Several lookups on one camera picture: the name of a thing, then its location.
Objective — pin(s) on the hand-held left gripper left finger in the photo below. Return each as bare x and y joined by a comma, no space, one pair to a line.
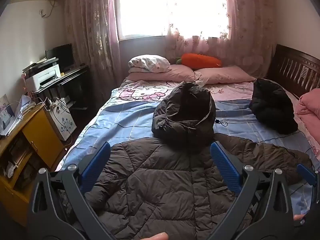
96,166

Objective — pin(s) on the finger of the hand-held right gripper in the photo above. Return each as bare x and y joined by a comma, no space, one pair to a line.
306,174

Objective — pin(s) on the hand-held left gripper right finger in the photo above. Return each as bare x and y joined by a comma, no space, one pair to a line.
225,166

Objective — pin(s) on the brown puffer jacket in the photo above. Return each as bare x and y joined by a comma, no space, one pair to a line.
162,192

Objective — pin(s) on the person's right hand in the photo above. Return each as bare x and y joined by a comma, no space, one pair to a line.
298,217

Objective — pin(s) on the person's left hand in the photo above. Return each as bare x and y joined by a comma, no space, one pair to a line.
156,236

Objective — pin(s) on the white flower-print small cabinet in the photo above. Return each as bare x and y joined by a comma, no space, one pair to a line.
63,122

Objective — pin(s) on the yellow wooden cabinet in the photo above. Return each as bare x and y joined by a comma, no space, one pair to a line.
40,132

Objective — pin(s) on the pink quilt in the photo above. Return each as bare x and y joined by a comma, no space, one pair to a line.
310,107

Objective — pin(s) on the black puffer jacket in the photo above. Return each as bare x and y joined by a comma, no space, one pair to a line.
272,107

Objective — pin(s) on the black desk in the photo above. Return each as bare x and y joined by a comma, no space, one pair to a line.
75,82

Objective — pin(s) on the pink pillow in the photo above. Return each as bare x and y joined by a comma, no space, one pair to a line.
162,74
225,74

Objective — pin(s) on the pile of papers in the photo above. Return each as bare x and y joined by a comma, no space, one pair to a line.
25,105

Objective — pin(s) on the white printer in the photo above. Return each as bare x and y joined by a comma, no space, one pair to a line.
42,77

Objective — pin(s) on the printed photo card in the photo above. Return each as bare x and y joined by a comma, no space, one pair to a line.
5,112

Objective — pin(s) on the dark wooden headboard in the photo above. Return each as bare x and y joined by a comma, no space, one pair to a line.
292,67

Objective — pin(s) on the orange carrot plush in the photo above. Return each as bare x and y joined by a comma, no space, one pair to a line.
200,60

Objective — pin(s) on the white floral pillow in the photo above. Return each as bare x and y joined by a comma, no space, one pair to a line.
147,62

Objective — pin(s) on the black monitor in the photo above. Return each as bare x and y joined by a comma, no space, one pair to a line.
61,55

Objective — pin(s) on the pink floral curtain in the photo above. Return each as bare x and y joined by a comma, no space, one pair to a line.
90,30
250,25

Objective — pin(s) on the window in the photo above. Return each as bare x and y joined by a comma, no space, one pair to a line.
142,7

